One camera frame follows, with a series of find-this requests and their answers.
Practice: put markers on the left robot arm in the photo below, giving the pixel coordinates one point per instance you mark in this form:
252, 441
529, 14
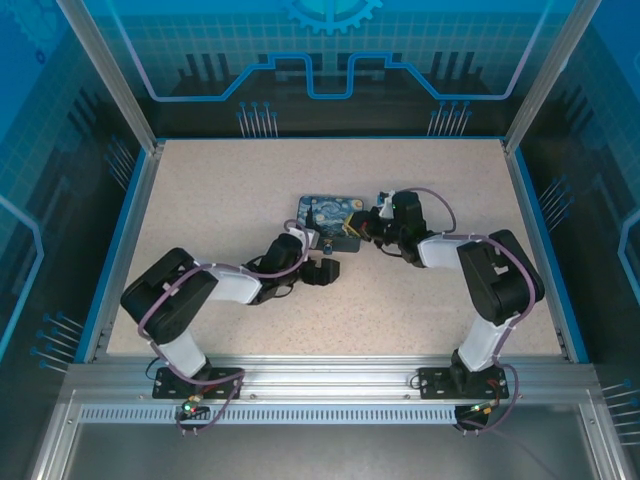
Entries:
170, 295

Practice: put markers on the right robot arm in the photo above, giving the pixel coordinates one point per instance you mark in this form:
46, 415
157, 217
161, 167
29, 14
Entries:
500, 280

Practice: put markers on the blue gear print wall panel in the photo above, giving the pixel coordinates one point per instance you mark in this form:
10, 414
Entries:
320, 50

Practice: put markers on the aluminium frame post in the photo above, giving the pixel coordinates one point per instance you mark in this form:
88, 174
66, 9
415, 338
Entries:
115, 85
550, 75

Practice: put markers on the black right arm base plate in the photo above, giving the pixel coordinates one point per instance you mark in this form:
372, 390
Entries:
430, 385

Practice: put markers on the blue circuit print wall panel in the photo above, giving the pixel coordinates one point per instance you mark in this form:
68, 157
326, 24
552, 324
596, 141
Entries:
600, 200
40, 200

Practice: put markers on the small LED circuit board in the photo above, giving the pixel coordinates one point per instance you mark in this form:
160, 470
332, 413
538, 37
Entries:
482, 409
192, 406

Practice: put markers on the starry night print tin box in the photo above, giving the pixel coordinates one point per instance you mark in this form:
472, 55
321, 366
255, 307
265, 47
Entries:
325, 212

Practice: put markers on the aluminium side rail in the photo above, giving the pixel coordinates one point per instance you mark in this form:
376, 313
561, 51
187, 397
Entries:
130, 235
524, 210

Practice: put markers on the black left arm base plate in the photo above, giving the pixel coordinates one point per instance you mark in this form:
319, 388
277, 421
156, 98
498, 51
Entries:
167, 387

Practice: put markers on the long aluminium base rail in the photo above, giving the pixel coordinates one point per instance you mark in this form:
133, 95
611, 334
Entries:
325, 380

